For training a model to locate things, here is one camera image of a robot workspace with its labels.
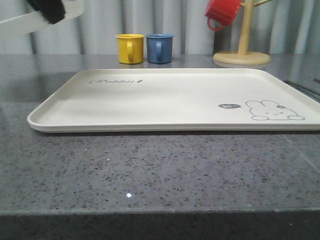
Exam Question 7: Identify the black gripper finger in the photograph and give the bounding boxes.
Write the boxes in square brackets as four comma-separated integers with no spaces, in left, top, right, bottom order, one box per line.
[27,0,66,25]

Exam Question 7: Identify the white round plate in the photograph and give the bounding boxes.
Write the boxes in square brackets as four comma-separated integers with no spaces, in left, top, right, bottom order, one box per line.
[0,0,85,40]

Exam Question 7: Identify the yellow mug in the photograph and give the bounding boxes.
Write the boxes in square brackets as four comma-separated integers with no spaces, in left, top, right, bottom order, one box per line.
[115,34,145,64]

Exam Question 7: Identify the blue mug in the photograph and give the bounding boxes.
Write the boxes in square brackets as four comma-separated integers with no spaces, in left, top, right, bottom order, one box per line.
[146,34,174,64]

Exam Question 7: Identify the beige rabbit serving tray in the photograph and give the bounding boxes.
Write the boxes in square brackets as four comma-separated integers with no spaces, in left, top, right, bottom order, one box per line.
[27,68,320,133]

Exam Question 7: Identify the red mug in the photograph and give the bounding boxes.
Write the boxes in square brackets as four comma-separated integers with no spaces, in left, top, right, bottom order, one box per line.
[204,0,242,31]

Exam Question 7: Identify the wooden mug tree stand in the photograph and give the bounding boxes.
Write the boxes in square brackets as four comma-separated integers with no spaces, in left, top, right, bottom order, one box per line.
[213,0,271,65]

